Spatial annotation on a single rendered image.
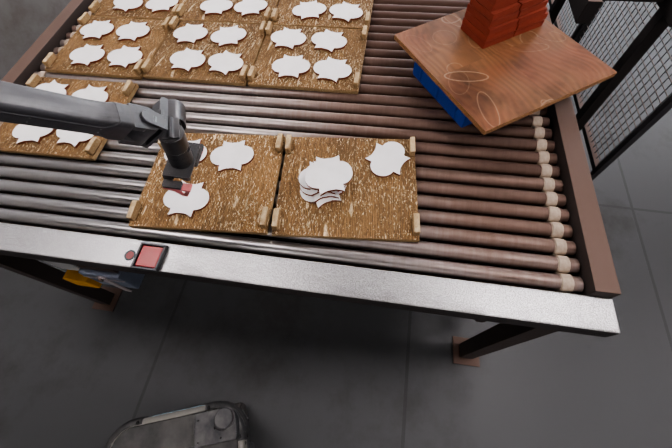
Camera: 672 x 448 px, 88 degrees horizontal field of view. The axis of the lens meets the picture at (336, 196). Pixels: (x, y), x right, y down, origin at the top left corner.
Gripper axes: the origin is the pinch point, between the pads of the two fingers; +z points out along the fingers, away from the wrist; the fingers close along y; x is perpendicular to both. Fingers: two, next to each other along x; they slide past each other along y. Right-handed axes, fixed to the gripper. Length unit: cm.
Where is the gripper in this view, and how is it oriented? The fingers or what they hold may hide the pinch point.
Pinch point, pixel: (189, 178)
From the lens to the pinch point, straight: 102.6
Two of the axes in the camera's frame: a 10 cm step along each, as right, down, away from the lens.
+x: -9.9, -1.3, -1.0
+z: -1.5, 4.9, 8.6
